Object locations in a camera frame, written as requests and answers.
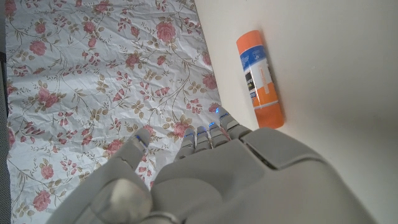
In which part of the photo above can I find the cream foam board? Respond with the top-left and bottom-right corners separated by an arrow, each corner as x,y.
194,0 -> 398,224

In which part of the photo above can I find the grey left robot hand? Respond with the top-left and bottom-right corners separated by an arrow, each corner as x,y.
46,107 -> 377,224

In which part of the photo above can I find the floral backdrop cloth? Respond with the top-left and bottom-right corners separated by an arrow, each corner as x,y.
4,0 -> 223,224

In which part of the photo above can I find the orange glue stick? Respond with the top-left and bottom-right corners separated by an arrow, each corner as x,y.
236,30 -> 285,130

